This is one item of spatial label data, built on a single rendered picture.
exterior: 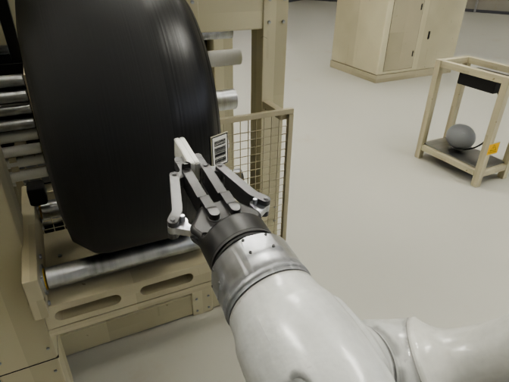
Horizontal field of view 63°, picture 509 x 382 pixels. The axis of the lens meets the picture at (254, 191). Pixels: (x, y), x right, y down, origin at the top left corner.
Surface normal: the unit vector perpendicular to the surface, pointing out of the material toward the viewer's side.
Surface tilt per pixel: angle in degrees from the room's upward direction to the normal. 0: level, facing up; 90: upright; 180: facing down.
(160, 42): 49
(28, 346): 90
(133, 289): 90
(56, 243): 0
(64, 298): 0
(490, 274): 0
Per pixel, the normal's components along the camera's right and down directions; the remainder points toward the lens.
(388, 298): 0.01, -0.87
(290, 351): -0.39, -0.52
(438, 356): -0.03, -0.61
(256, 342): -0.70, -0.31
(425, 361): 0.31, -0.57
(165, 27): 0.32, -0.29
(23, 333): 0.43, 0.45
